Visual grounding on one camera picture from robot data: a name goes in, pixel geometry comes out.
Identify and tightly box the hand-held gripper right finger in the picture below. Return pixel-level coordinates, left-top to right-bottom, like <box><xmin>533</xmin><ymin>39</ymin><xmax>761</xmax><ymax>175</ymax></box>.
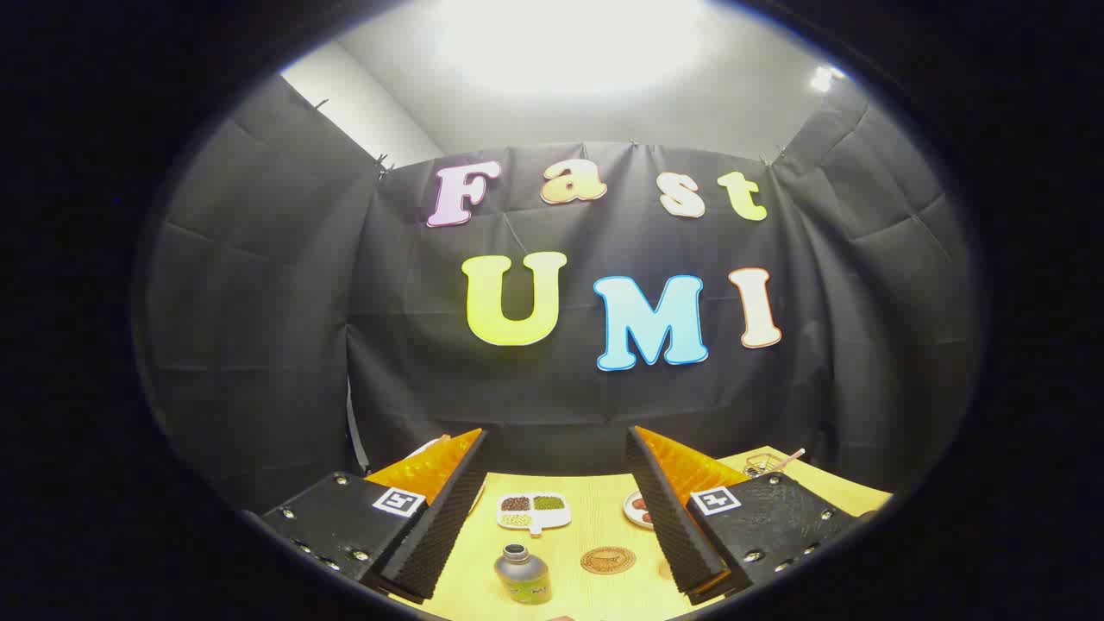
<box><xmin>626</xmin><ymin>425</ymin><xmax>876</xmax><ymax>605</ymax></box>

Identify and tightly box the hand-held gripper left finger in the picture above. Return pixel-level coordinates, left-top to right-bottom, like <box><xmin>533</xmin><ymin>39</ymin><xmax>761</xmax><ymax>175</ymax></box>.
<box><xmin>261</xmin><ymin>429</ymin><xmax>489</xmax><ymax>603</ymax></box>

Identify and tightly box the round cork coaster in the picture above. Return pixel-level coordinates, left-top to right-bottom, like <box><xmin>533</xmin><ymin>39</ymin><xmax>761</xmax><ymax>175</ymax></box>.
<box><xmin>580</xmin><ymin>546</ymin><xmax>637</xmax><ymax>575</ymax></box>

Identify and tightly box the silver bottle with green label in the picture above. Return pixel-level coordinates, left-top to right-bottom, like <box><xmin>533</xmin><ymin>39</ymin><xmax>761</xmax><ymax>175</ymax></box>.
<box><xmin>494</xmin><ymin>543</ymin><xmax>550</xmax><ymax>605</ymax></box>

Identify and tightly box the wooden table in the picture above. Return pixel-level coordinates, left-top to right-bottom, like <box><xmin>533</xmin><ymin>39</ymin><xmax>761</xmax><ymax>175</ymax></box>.
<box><xmin>362</xmin><ymin>436</ymin><xmax>894</xmax><ymax>621</ymax></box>

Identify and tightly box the white divided dish of beans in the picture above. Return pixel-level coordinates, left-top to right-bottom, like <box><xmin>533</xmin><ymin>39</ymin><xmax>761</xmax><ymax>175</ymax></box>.
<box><xmin>496</xmin><ymin>492</ymin><xmax>572</xmax><ymax>536</ymax></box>

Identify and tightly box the black backdrop cloth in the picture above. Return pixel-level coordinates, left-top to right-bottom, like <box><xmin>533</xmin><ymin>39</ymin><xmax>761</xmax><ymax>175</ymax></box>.
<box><xmin>138</xmin><ymin>73</ymin><xmax>984</xmax><ymax>518</ymax></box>

